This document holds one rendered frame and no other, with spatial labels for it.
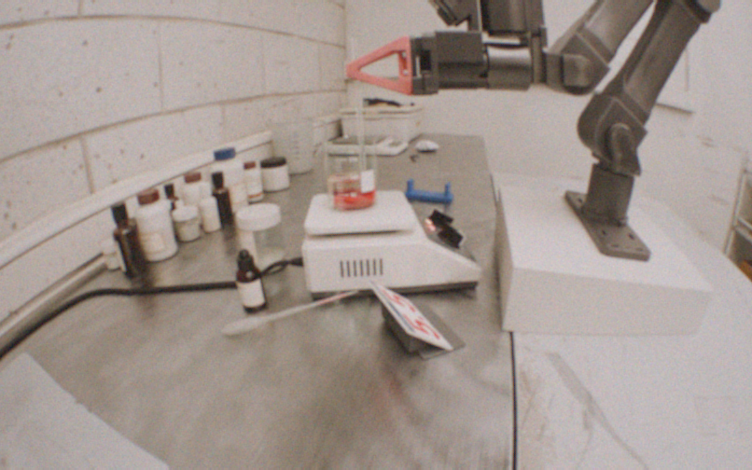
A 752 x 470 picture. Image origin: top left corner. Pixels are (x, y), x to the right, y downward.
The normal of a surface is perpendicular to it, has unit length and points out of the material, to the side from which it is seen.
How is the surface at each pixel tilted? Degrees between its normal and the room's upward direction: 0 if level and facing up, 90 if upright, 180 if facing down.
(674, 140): 90
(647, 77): 86
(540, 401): 0
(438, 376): 0
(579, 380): 0
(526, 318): 90
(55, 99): 90
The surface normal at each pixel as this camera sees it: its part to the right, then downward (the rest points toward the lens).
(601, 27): -0.12, 0.25
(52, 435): -0.04, -0.92
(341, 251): 0.07, 0.39
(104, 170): 0.96, 0.07
